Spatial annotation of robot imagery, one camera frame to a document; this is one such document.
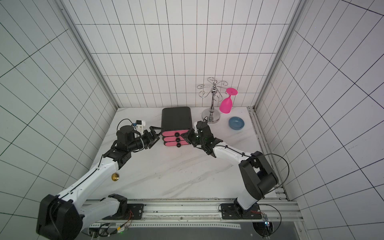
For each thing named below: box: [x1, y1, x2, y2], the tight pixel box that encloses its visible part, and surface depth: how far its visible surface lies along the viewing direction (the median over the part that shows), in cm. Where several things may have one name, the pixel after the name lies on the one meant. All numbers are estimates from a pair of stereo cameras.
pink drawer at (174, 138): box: [163, 136, 186, 142], surface depth 92 cm
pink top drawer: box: [162, 129, 190, 137], surface depth 87 cm
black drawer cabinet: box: [161, 106, 193, 139], surface depth 94 cm
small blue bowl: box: [228, 116, 245, 131], surface depth 109 cm
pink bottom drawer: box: [163, 140, 190, 148], surface depth 96 cm
